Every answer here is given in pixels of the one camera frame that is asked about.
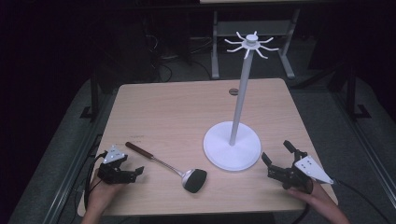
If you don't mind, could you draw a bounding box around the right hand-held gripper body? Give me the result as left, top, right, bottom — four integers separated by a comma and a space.
267, 154, 334, 190

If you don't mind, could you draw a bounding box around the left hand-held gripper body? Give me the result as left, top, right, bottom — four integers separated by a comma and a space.
96, 144, 138, 186

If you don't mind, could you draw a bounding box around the white hook stand rack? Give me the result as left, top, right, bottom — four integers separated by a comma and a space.
203, 30, 280, 173

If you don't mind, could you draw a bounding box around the black spatula with wooden handle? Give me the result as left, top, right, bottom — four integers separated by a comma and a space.
125, 141, 208, 194

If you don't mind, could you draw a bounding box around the person's left hand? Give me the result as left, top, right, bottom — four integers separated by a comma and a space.
88, 169, 126, 216

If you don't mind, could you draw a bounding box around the person's right hand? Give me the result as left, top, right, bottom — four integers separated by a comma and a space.
286, 178, 340, 214

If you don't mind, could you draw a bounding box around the black metal stand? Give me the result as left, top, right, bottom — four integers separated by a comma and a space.
345, 60, 373, 120
79, 68, 101, 121

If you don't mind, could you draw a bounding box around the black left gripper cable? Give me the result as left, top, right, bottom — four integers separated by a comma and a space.
83, 150, 108, 210

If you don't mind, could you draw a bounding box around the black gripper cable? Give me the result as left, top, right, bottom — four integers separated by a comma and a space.
332, 178, 391, 224
83, 150, 108, 210

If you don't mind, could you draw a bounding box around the grey metal rail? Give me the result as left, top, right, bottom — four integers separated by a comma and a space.
41, 91, 108, 224
330, 90, 396, 200

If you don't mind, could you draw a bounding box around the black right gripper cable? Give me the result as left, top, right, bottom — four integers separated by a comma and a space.
332, 178, 391, 224

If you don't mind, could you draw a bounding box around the black floor cable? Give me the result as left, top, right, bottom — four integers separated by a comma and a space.
158, 62, 174, 83

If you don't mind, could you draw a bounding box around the grey metal desk frame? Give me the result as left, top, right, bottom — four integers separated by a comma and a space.
199, 0, 303, 80

